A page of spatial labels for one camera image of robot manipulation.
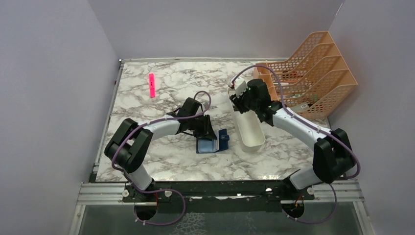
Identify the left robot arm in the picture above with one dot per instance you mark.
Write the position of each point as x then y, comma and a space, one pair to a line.
129, 144

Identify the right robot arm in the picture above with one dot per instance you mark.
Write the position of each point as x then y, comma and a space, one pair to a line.
331, 148

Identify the orange mesh file organizer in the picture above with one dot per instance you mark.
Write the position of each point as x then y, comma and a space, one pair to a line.
319, 61

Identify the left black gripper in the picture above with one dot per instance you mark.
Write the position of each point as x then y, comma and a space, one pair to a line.
207, 131

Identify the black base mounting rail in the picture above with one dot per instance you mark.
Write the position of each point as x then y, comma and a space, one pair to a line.
274, 189

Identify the white oblong plastic tray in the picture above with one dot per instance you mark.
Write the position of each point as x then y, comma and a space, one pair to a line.
248, 129

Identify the aluminium frame rail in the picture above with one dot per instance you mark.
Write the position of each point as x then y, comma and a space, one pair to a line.
111, 194

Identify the pens in organizer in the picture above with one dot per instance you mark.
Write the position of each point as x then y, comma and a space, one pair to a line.
298, 93

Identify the pink highlighter marker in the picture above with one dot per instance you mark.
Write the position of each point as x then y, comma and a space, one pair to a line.
152, 90

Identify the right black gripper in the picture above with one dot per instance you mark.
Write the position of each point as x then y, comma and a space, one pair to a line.
237, 101

